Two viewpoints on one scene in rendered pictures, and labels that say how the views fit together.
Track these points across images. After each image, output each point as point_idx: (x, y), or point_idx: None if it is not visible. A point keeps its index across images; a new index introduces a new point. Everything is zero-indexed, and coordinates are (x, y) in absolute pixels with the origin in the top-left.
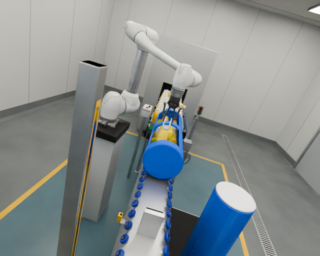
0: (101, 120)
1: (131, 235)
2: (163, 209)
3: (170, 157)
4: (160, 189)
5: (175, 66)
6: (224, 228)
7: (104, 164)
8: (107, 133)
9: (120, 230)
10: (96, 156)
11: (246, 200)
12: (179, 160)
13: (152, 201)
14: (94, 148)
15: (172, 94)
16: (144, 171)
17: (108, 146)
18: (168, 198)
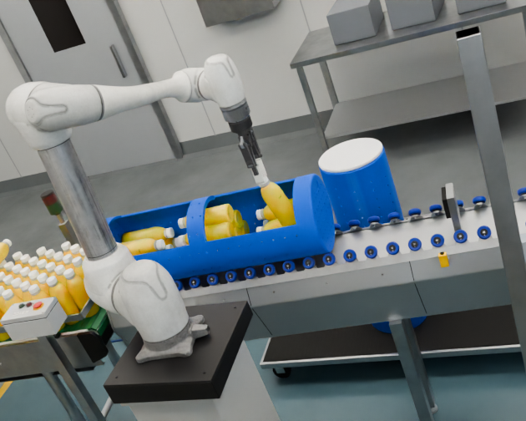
0: (187, 337)
1: (468, 238)
2: (401, 226)
3: (320, 193)
4: (356, 240)
5: (168, 90)
6: (391, 186)
7: (260, 392)
8: (240, 315)
9: (456, 267)
10: (247, 400)
11: (356, 144)
12: (322, 185)
13: (391, 240)
14: (237, 392)
15: (245, 114)
16: (331, 255)
17: (240, 348)
18: (379, 223)
